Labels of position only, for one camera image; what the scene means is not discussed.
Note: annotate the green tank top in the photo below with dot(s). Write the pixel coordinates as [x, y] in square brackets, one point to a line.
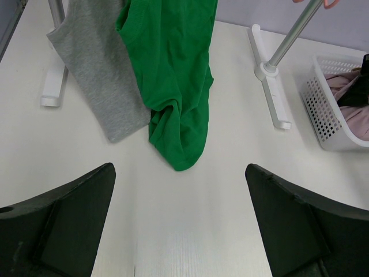
[168, 45]

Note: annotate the metal clothes rack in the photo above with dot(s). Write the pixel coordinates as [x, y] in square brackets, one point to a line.
[266, 70]

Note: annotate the white plastic laundry basket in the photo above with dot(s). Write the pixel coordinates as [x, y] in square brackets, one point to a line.
[331, 129]

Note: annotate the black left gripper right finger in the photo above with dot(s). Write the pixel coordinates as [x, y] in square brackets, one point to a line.
[304, 233]

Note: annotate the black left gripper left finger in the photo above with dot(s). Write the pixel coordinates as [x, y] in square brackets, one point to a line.
[57, 233]

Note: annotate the grey tank top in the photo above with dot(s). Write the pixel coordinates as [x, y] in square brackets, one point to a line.
[94, 53]

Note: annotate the mauve pink tank top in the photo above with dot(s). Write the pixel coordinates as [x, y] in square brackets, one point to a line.
[355, 117]

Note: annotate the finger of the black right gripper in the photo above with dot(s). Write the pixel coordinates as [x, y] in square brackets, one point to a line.
[357, 93]

